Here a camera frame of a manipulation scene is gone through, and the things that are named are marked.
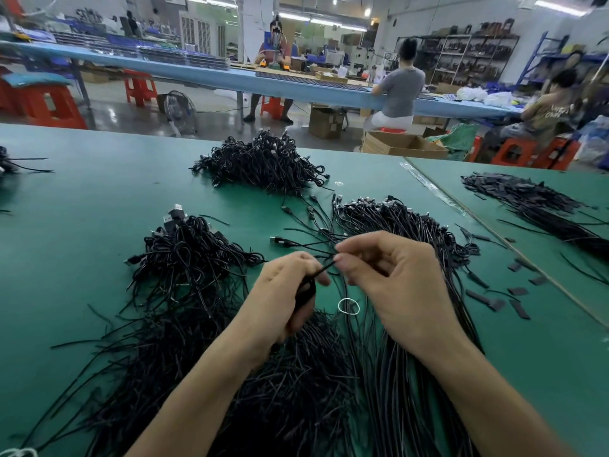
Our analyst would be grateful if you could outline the red plastic stool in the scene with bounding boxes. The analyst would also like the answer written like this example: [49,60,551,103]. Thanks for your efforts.
[492,136,582,170]
[0,66,18,115]
[124,71,159,109]
[261,96,285,120]

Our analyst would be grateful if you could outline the person's right hand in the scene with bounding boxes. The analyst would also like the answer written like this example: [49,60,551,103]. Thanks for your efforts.
[333,231,468,362]

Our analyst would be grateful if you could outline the green bag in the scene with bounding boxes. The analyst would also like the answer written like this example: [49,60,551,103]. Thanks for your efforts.
[433,121,481,160]

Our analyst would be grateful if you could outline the grey floor fan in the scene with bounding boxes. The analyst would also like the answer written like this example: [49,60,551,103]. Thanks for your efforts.
[158,91,199,137]

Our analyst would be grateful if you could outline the metal storage shelf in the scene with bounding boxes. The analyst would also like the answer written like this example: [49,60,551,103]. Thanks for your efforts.
[419,18,523,86]

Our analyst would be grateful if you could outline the white pillar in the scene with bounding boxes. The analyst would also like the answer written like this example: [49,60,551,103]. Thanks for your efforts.
[240,0,275,63]

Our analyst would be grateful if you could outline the heap of black cables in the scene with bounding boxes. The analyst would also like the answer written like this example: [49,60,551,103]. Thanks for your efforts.
[0,147,53,177]
[190,130,331,196]

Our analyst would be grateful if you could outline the blue metal rack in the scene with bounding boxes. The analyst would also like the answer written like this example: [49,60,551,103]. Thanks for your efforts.
[518,31,609,86]

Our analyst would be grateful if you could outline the small cluster of knotted cables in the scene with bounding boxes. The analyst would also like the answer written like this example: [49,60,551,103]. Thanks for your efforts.
[126,204,266,305]

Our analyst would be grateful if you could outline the pile of black cables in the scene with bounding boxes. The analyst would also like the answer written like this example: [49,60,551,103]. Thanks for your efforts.
[23,206,377,457]

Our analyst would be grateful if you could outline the long blue workbench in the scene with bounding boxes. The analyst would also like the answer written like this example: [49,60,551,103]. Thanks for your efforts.
[0,41,525,120]

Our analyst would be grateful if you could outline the open cardboard box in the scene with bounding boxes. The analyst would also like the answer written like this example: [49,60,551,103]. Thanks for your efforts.
[362,131,449,158]

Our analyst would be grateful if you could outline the person's left forearm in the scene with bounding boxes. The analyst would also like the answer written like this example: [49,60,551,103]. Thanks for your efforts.
[126,333,263,457]

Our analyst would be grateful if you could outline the bundle of long black cables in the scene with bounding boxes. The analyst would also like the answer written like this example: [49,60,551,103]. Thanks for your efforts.
[271,195,481,457]

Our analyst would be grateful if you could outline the person's left hand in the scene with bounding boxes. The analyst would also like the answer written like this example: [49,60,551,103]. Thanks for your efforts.
[233,252,334,362]

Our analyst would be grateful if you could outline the red stool with blue seat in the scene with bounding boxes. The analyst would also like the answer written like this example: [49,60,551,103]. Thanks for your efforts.
[3,73,87,129]

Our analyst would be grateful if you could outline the pile of white bags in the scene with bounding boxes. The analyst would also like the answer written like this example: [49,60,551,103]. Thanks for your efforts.
[457,85,517,107]

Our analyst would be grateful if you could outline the spread of straight black cables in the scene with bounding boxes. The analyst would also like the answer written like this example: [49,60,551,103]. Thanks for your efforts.
[461,172,609,261]

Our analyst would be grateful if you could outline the scattered dark tie pieces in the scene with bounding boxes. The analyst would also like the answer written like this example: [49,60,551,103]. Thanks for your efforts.
[457,223,548,322]

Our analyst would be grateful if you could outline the small cardboard box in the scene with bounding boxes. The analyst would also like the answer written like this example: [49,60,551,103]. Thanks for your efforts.
[308,106,346,140]

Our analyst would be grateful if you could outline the single black cable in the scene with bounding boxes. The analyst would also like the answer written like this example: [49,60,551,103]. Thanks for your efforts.
[293,256,340,315]

